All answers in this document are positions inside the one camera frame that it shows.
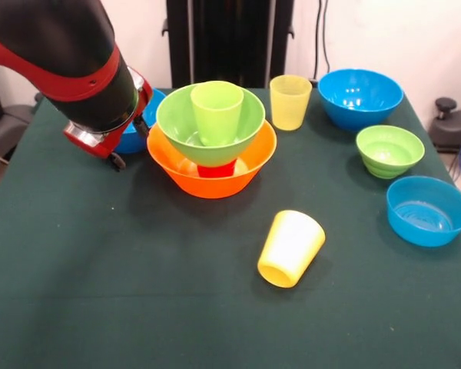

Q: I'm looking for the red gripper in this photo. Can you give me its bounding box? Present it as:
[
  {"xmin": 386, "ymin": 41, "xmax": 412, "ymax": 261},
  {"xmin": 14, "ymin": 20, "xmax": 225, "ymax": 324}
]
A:
[{"xmin": 62, "ymin": 76, "xmax": 154, "ymax": 173}]

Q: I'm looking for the large blue bowl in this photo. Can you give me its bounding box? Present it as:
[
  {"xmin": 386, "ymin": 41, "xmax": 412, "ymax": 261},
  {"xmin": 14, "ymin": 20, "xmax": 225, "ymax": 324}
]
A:
[
  {"xmin": 317, "ymin": 68, "xmax": 405, "ymax": 134},
  {"xmin": 114, "ymin": 88, "xmax": 167, "ymax": 155}
]

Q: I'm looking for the black chair base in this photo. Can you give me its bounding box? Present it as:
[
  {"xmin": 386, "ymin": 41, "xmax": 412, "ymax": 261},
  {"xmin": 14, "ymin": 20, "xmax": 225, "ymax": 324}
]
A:
[{"xmin": 0, "ymin": 102, "xmax": 39, "ymax": 162}]

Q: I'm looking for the large green bowl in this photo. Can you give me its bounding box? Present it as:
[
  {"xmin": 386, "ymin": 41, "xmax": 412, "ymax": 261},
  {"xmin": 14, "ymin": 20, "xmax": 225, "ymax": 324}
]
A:
[{"xmin": 155, "ymin": 82, "xmax": 267, "ymax": 167}]

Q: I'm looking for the large orange bowl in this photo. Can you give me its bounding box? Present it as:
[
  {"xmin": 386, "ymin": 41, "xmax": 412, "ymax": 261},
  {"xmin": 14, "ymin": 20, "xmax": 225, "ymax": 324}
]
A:
[{"xmin": 146, "ymin": 118, "xmax": 278, "ymax": 200}]

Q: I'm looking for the green cup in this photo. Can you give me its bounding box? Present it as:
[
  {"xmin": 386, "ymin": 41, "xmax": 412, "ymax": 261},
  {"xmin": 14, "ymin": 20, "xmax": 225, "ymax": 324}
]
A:
[{"xmin": 190, "ymin": 80, "xmax": 245, "ymax": 148}]

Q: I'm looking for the black knobbed equipment base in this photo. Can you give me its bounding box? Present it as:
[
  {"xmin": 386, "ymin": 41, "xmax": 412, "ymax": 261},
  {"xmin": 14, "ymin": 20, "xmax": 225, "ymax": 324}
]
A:
[{"xmin": 429, "ymin": 97, "xmax": 461, "ymax": 155}]

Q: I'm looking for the small blue bowl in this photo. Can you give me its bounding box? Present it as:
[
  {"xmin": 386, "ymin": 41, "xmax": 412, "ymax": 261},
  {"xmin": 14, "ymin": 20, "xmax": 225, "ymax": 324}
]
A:
[{"xmin": 386, "ymin": 175, "xmax": 461, "ymax": 248}]

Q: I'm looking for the red cup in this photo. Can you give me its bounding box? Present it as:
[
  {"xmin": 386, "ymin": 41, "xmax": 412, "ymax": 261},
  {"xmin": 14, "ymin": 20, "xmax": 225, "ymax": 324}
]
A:
[{"xmin": 197, "ymin": 157, "xmax": 239, "ymax": 178}]

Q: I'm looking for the pale translucent yellow cup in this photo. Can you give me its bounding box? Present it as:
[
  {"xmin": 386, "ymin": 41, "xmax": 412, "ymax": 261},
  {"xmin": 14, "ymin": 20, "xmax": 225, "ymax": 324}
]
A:
[{"xmin": 269, "ymin": 75, "xmax": 313, "ymax": 131}]

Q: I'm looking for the dark green table cloth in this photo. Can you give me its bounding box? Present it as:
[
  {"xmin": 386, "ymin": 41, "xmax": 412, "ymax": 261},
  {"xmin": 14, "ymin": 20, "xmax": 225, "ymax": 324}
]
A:
[{"xmin": 0, "ymin": 87, "xmax": 461, "ymax": 369}]

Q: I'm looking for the small green bowl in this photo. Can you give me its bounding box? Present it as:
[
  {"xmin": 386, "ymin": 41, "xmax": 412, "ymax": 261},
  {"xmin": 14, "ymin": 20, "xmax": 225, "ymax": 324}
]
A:
[{"xmin": 355, "ymin": 125, "xmax": 426, "ymax": 180}]

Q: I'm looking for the black hanging cable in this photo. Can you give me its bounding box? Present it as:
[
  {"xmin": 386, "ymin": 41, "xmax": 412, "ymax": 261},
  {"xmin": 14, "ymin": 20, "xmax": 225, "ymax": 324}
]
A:
[{"xmin": 312, "ymin": 0, "xmax": 331, "ymax": 84}]

